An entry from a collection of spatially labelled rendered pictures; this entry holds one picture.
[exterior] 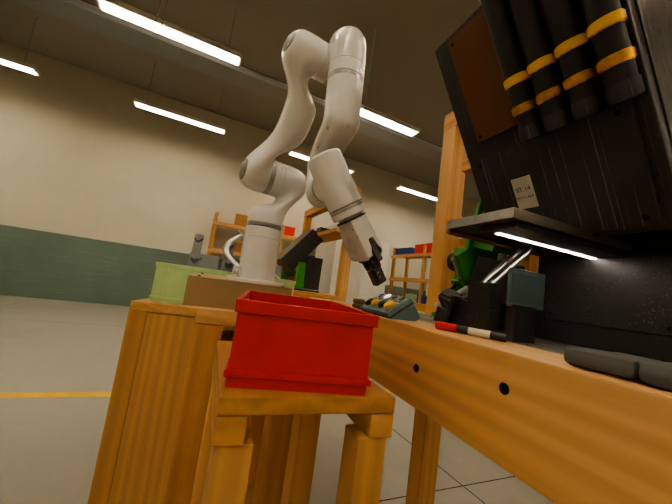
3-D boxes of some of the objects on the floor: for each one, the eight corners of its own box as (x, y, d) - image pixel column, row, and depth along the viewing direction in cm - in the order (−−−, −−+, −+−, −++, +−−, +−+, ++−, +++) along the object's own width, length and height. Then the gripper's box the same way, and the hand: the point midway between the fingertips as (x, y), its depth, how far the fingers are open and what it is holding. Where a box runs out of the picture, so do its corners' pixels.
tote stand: (84, 512, 115) (130, 300, 124) (142, 440, 166) (171, 294, 175) (268, 512, 128) (297, 319, 137) (269, 445, 179) (290, 308, 188)
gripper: (377, 202, 68) (409, 276, 70) (349, 214, 81) (377, 275, 84) (349, 215, 65) (384, 292, 67) (325, 225, 79) (354, 288, 81)
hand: (377, 276), depth 75 cm, fingers closed
